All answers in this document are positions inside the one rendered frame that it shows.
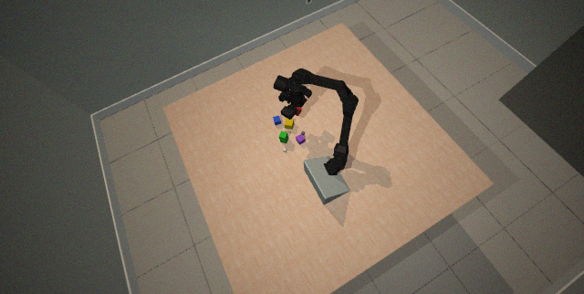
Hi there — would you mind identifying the yellow block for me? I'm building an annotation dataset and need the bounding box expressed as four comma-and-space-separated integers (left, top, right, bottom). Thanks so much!
285, 118, 294, 130

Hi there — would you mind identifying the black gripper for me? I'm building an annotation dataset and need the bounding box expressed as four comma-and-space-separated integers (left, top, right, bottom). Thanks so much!
281, 88, 312, 120

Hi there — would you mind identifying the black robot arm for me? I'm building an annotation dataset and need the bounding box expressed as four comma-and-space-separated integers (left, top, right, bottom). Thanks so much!
274, 68, 359, 175

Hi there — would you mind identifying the purple block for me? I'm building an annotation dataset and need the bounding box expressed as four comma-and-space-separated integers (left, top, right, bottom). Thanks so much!
296, 134, 305, 145

